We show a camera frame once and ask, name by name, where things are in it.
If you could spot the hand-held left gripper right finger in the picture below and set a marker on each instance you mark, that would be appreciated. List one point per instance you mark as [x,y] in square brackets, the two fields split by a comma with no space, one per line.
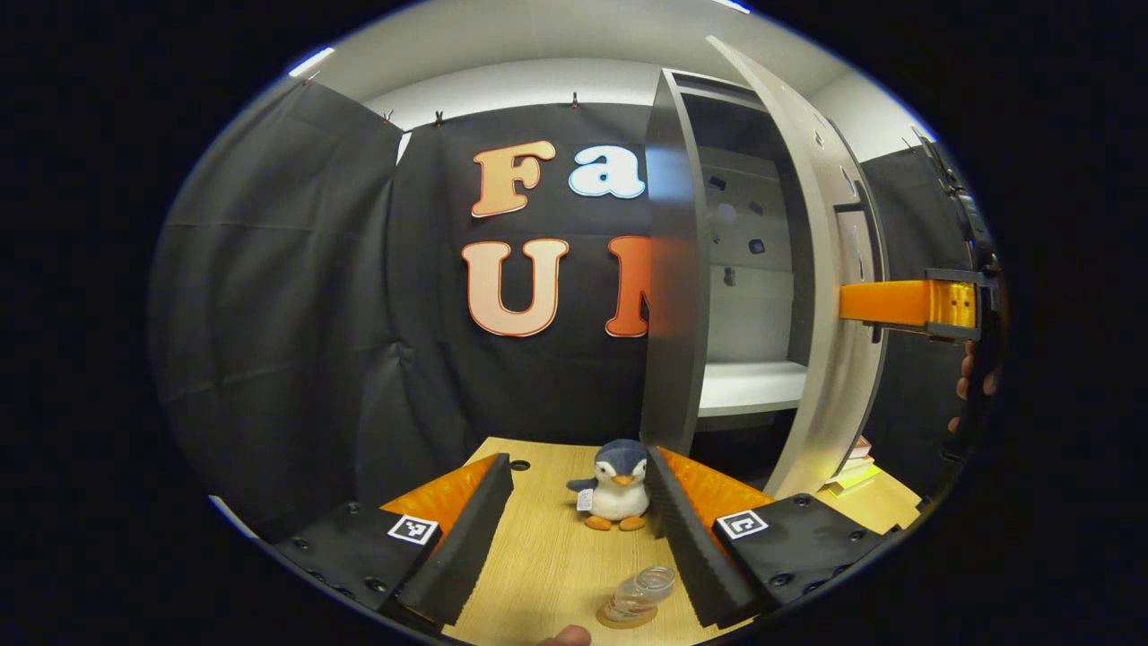
[686,556]

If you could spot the small ceiling light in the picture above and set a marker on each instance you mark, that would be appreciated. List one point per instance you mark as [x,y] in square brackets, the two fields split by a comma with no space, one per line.
[309,61]

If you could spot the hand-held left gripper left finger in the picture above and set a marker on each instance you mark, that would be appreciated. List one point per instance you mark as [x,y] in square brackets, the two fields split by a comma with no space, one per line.
[466,547]

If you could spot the light cabinet shelf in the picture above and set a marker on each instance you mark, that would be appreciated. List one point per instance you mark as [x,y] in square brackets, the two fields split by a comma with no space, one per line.
[749,386]

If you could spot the plush penguin toy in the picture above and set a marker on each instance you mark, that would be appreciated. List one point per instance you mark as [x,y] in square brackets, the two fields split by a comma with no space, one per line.
[619,498]

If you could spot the yellow book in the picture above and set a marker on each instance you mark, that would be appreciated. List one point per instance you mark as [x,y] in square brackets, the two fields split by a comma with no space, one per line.
[847,483]

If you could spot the large ceiling light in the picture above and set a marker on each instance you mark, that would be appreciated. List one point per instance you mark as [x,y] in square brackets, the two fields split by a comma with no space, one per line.
[731,5]

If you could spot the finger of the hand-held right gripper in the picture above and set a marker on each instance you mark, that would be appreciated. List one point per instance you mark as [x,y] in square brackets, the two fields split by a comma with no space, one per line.
[888,302]

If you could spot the white cabinet door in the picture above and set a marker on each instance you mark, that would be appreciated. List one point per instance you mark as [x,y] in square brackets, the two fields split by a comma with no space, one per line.
[830,404]

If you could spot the grey cabinet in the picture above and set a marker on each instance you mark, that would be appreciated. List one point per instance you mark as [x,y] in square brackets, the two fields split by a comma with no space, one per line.
[668,314]

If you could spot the black backdrop cloth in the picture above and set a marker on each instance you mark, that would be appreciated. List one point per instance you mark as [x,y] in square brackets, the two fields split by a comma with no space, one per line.
[296,314]

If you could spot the row of backdrop clips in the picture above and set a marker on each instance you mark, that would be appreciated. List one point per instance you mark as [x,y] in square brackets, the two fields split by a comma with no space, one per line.
[439,117]

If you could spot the clear plastic bottle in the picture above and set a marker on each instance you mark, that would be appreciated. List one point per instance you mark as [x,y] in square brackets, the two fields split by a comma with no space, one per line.
[641,588]

